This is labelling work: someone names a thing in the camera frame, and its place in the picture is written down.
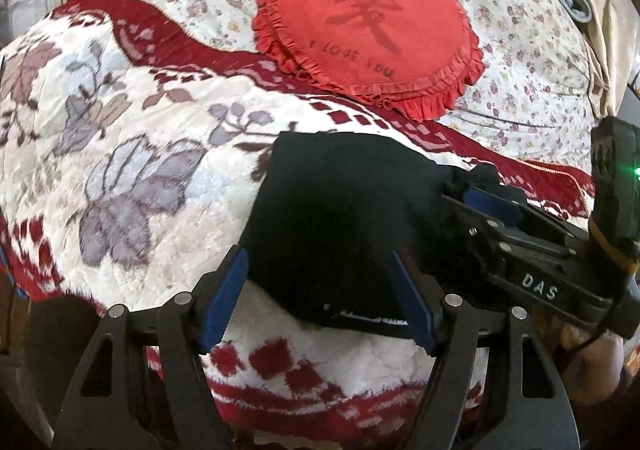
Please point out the small-flower print quilt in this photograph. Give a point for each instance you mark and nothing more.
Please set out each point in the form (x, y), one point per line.
(500, 60)

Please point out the red heart-shaped ruffled pillow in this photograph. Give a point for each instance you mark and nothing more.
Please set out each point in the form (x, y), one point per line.
(370, 25)

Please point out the red and white floral fleece blanket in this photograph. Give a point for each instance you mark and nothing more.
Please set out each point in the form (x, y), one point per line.
(125, 170)

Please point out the person's right hand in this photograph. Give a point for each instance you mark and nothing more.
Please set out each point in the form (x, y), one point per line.
(590, 357)

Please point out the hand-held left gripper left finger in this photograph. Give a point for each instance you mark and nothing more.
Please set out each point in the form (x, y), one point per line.
(225, 297)

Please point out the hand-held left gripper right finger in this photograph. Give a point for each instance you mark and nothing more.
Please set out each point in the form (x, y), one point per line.
(412, 300)

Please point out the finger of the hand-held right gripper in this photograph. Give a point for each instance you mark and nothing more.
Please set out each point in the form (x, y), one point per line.
(487, 204)
(475, 230)

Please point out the black pants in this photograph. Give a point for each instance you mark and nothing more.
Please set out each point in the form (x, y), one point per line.
(340, 225)

